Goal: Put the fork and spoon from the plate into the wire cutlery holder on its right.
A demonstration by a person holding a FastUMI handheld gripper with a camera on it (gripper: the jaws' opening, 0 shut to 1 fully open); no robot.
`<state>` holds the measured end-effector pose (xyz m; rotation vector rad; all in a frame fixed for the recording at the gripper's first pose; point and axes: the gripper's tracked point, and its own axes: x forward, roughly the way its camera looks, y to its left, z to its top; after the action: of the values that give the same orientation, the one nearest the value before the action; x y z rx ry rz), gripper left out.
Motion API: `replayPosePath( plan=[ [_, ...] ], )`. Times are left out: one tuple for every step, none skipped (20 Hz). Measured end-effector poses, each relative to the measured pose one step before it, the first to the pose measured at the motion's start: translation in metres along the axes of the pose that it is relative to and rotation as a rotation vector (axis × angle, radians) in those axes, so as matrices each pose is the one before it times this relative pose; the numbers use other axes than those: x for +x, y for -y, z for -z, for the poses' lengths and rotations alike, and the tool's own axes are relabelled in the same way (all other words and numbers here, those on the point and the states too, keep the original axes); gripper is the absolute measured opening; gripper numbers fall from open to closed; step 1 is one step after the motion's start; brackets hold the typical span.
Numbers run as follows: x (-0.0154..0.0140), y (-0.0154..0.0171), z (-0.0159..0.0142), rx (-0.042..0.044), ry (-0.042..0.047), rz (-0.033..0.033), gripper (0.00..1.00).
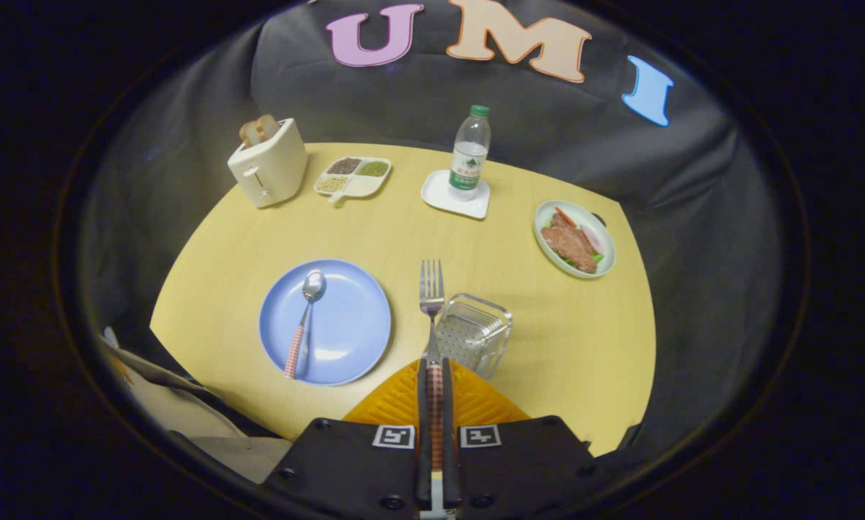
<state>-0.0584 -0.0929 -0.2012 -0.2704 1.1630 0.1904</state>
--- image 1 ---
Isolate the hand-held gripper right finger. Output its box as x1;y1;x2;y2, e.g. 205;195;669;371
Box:
439;359;621;520

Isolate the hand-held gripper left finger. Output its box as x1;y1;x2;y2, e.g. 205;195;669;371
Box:
262;359;433;520

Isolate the fork with checkered handle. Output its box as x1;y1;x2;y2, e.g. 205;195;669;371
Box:
419;259;446;474

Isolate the spoon with checkered handle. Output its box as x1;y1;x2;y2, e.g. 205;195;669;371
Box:
283;269;327;380

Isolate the metal cutlery holder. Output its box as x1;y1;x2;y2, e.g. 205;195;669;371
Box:
434;292;514;381

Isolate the blue round plate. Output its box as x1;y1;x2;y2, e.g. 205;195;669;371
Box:
259;259;392;387

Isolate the green plate with meat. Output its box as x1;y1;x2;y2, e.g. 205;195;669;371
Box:
533;200;617;280

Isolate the white square coaster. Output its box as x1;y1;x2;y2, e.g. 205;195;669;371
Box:
421;170;492;220

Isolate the person's beige clothing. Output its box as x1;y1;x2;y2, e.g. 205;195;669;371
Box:
100;325;292;485

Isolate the white divided bean dish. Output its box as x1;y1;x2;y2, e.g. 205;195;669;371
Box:
313;156;393;204

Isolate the clear water bottle green cap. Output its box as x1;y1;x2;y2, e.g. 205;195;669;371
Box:
448;105;492;202

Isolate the white toaster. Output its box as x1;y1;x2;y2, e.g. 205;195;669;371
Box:
228;118;309;209

